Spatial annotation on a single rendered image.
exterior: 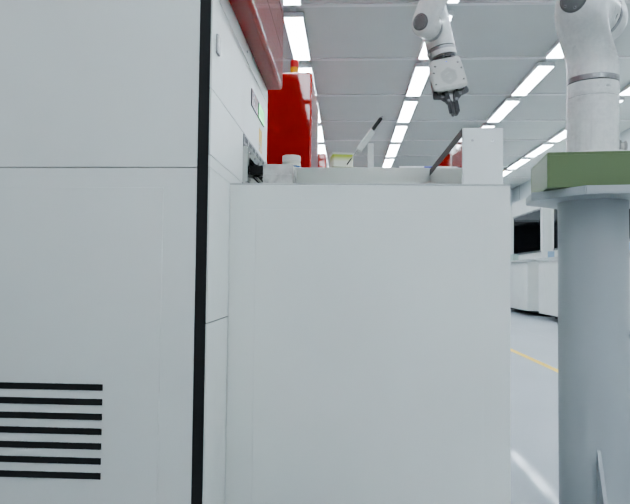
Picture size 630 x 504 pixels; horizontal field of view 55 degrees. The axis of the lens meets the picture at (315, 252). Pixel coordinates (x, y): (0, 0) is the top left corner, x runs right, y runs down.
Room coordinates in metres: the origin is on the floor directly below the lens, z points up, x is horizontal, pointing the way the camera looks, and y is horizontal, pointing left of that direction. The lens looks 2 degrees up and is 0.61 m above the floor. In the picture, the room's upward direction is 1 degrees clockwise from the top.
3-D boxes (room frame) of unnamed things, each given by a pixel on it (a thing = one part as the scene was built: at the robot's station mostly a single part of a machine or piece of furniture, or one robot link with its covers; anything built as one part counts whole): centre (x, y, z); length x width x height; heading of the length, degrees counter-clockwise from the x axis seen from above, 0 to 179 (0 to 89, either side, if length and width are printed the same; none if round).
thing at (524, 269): (10.46, -3.95, 1.00); 1.80 x 1.08 x 2.00; 177
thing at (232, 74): (1.57, 0.19, 1.02); 0.81 x 0.03 x 0.40; 177
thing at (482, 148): (1.67, -0.40, 0.89); 0.55 x 0.09 x 0.14; 177
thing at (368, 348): (1.82, -0.15, 0.41); 0.96 x 0.64 x 0.82; 177
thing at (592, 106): (1.48, -0.68, 1.00); 0.19 x 0.19 x 0.18
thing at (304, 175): (2.13, -0.16, 0.89); 0.62 x 0.35 x 0.14; 87
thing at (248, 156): (1.75, 0.17, 0.89); 0.44 x 0.02 x 0.10; 177
